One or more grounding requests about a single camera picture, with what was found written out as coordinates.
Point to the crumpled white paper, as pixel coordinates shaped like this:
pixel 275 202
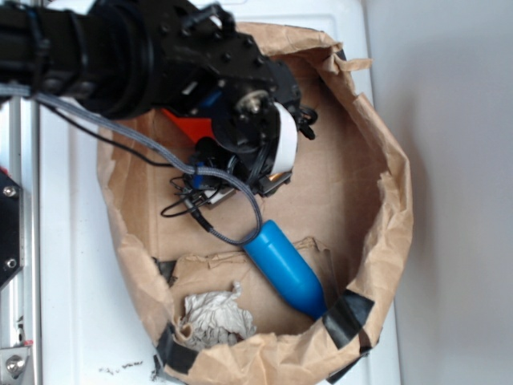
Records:
pixel 214 318

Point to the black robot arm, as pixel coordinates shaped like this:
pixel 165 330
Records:
pixel 108 59

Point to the blue plastic bottle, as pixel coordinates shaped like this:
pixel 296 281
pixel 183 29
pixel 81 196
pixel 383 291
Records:
pixel 286 270

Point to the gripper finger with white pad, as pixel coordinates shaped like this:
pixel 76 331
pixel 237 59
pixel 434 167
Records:
pixel 287 142

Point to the black tape strip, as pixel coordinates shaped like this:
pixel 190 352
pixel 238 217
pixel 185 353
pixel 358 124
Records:
pixel 346 317

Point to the orange toy carrot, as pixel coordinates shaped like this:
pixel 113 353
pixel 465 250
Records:
pixel 194 128

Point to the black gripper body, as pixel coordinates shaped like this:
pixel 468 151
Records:
pixel 219 73

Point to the brown paper bag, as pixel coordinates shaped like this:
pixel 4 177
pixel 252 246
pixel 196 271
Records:
pixel 348 210

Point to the aluminium frame rail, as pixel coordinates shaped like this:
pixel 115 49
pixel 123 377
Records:
pixel 21 341

